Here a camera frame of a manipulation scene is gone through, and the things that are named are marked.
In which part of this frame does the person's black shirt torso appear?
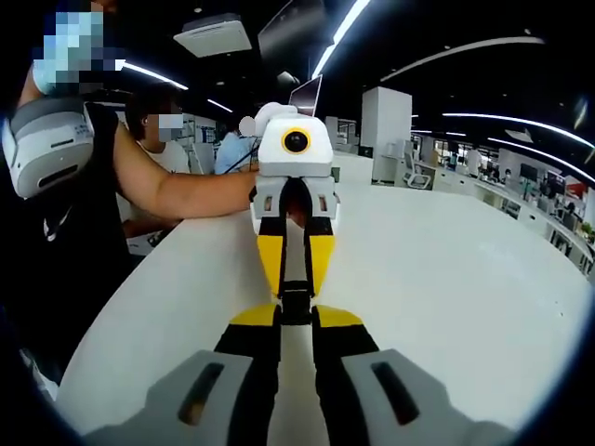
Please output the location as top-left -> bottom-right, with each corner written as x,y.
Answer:
0,99 -> 135,387

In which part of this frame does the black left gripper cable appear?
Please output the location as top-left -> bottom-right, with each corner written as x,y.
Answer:
221,138 -> 262,177

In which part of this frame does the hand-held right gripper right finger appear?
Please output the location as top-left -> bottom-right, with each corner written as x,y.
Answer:
311,305 -> 509,446

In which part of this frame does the black plastic buckle socket part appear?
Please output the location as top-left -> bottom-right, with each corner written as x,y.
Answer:
279,297 -> 314,327

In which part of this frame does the ceiling air conditioner unit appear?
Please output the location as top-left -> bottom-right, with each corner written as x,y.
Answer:
173,12 -> 254,59

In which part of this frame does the black plastic buckle pronged part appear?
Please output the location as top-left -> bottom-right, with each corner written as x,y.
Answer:
278,282 -> 311,302

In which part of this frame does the white office chair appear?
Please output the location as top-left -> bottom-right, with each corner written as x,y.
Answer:
403,172 -> 435,191

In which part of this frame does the long ceiling light strip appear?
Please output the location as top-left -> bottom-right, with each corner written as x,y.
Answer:
311,0 -> 372,79
441,111 -> 595,151
120,59 -> 190,91

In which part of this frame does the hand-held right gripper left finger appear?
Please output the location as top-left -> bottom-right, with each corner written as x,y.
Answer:
85,304 -> 284,446

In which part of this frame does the white office desk row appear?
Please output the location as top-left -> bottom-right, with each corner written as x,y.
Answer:
433,160 -> 595,281

